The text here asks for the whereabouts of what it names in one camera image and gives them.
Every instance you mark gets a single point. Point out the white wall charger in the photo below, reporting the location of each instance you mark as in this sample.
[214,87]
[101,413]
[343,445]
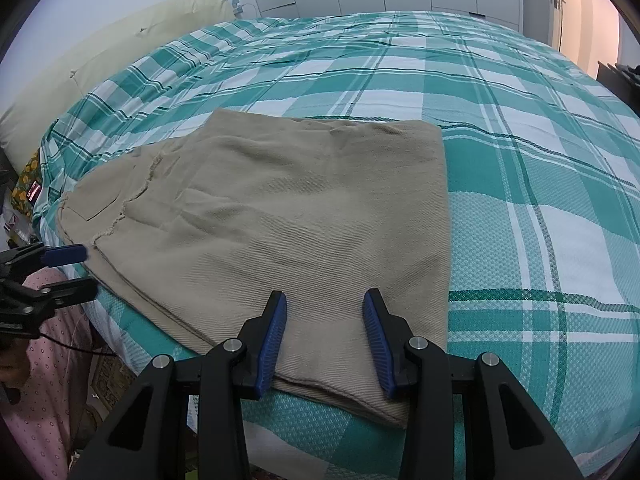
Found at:
[239,6]

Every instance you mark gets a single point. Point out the dark wooden nightstand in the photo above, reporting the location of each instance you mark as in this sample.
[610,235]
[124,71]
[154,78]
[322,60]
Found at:
[620,82]

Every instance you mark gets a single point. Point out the small red object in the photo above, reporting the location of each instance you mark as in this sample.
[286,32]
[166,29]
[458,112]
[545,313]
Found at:
[34,191]

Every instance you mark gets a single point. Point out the person's left hand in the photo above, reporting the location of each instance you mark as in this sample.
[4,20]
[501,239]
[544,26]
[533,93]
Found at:
[12,362]

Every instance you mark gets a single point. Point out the green plaid bed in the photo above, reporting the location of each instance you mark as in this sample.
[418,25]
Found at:
[525,170]

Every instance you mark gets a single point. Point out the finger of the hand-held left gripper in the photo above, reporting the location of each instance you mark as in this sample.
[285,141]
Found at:
[70,291]
[62,255]

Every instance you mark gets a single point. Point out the yellow floral cloth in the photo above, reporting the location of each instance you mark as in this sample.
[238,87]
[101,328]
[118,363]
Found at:
[26,180]

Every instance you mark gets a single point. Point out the khaki pants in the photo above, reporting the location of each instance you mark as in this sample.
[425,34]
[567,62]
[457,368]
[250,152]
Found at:
[280,220]

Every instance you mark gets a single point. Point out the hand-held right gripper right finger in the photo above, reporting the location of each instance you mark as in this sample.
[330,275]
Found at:
[381,345]

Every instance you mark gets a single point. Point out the cream padded headboard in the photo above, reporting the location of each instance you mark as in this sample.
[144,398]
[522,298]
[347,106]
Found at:
[100,55]

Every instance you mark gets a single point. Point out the white door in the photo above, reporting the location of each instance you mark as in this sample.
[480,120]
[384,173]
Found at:
[556,0]

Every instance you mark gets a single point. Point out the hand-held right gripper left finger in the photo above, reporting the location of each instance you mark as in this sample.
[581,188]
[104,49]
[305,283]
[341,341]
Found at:
[270,345]

